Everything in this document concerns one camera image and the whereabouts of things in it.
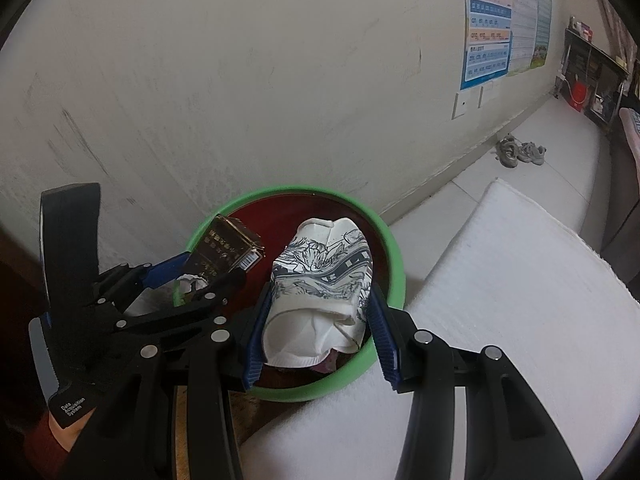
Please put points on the red bucket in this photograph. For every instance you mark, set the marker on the red bucket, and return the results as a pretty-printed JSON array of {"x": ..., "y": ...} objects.
[{"x": 579, "y": 96}]

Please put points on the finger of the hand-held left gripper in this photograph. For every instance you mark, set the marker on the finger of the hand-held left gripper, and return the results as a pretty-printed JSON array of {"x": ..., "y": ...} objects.
[
  {"x": 210, "y": 300},
  {"x": 165, "y": 267}
]

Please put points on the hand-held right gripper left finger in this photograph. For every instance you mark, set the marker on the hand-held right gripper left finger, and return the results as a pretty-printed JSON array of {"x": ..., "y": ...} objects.
[{"x": 255, "y": 355}]

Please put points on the dark brown gold packet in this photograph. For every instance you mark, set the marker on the dark brown gold packet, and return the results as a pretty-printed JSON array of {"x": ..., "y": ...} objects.
[{"x": 225, "y": 247}]

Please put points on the bed with plaid blanket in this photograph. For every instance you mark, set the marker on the bed with plaid blanket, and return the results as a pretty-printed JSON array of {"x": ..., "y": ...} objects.
[{"x": 631, "y": 132}]

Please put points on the white wall chart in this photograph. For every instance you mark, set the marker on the white wall chart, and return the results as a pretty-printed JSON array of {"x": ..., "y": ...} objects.
[{"x": 524, "y": 15}]

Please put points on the single white wall socket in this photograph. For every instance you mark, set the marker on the single white wall socket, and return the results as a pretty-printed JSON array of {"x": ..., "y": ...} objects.
[{"x": 461, "y": 106}]

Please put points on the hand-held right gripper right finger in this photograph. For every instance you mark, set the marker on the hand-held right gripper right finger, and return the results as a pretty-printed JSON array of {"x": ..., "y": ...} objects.
[{"x": 382, "y": 347}]

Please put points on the white crumpled wrapper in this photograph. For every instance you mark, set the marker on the white crumpled wrapper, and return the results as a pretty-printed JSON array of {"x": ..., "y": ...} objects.
[{"x": 190, "y": 287}]

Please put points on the person's left forearm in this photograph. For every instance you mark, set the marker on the person's left forearm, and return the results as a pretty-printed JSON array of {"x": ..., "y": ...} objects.
[{"x": 47, "y": 437}]

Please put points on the green-rimmed red plastic bin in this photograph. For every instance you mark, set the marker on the green-rimmed red plastic bin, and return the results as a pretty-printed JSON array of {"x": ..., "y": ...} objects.
[{"x": 350, "y": 385}]

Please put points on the pink patterned curtain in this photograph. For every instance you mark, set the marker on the pink patterned curtain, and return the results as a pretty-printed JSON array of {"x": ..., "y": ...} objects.
[{"x": 620, "y": 25}]

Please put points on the blue-bordered wall chart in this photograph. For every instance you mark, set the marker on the blue-bordered wall chart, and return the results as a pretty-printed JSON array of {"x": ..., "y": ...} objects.
[{"x": 487, "y": 25}]

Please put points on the black metal desk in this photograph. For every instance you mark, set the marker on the black metal desk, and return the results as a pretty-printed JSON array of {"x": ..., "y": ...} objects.
[{"x": 595, "y": 75}]

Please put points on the green wall chart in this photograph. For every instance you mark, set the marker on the green wall chart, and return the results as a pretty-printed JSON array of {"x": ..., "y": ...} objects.
[{"x": 542, "y": 20}]

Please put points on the pink wrapper scrap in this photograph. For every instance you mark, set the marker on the pink wrapper scrap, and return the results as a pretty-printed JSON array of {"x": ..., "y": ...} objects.
[{"x": 325, "y": 362}]

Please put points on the double white wall socket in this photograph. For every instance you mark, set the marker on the double white wall socket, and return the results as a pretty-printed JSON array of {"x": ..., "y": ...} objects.
[{"x": 489, "y": 94}]

